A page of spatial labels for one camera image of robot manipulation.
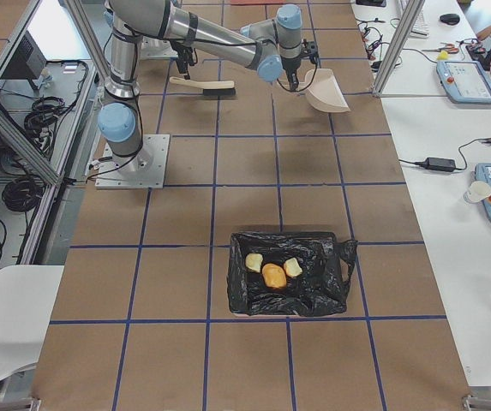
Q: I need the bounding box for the black power adapter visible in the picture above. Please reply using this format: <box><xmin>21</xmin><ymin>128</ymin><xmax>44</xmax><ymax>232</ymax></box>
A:
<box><xmin>422</xmin><ymin>157</ymin><xmax>457</xmax><ymax>172</ymax></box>

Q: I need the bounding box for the paper cup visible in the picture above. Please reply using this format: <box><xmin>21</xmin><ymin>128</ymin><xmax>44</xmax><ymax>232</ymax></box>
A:
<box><xmin>463</xmin><ymin>181</ymin><xmax>491</xmax><ymax>204</ymax></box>

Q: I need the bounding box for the white chair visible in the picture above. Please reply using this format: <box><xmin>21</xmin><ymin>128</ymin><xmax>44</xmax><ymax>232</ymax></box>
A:
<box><xmin>0</xmin><ymin>265</ymin><xmax>64</xmax><ymax>381</ymax></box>

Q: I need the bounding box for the aluminium frame post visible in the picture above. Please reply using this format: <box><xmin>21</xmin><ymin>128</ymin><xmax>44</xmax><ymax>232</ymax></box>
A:
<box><xmin>372</xmin><ymin>0</ymin><xmax>424</xmax><ymax>98</ymax></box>

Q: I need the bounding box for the yellow sponge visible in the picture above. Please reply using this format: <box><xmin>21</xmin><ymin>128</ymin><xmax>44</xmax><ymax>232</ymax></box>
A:
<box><xmin>436</xmin><ymin>51</ymin><xmax>449</xmax><ymax>61</ymax></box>

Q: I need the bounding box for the pale yellow bread chunk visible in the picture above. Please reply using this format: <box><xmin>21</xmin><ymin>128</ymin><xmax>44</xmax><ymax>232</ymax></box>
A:
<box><xmin>284</xmin><ymin>258</ymin><xmax>303</xmax><ymax>278</ymax></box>

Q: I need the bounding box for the black computer mouse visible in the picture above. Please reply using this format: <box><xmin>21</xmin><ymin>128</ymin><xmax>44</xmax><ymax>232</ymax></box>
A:
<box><xmin>439</xmin><ymin>13</ymin><xmax>460</xmax><ymax>26</ymax></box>

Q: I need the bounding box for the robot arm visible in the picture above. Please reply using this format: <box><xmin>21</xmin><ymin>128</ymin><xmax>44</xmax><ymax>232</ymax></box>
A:
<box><xmin>92</xmin><ymin>1</ymin><xmax>319</xmax><ymax>189</ymax></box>
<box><xmin>141</xmin><ymin>37</ymin><xmax>198</xmax><ymax>80</ymax></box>

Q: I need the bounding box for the pink plastic bin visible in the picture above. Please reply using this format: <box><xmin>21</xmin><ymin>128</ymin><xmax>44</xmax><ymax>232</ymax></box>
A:
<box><xmin>229</xmin><ymin>0</ymin><xmax>288</xmax><ymax>6</ymax></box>

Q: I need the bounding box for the pale yellow bread piece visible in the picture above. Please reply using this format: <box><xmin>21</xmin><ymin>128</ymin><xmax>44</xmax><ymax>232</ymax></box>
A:
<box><xmin>245</xmin><ymin>253</ymin><xmax>264</xmax><ymax>273</ymax></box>

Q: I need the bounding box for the bin with black bag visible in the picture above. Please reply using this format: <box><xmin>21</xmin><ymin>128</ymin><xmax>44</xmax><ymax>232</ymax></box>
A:
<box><xmin>227</xmin><ymin>232</ymin><xmax>357</xmax><ymax>317</ymax></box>

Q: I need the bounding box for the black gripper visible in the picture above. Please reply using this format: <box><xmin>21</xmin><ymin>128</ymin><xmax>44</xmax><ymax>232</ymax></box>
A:
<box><xmin>279</xmin><ymin>39</ymin><xmax>318</xmax><ymax>92</ymax></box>
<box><xmin>171</xmin><ymin>40</ymin><xmax>198</xmax><ymax>80</ymax></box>

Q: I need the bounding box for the beige plastic dustpan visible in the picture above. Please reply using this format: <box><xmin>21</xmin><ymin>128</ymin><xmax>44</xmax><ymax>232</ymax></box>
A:
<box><xmin>305</xmin><ymin>68</ymin><xmax>350</xmax><ymax>113</ymax></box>

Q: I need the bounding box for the beige hand brush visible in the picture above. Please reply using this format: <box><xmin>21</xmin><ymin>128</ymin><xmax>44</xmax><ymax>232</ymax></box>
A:
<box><xmin>169</xmin><ymin>76</ymin><xmax>236</xmax><ymax>97</ymax></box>

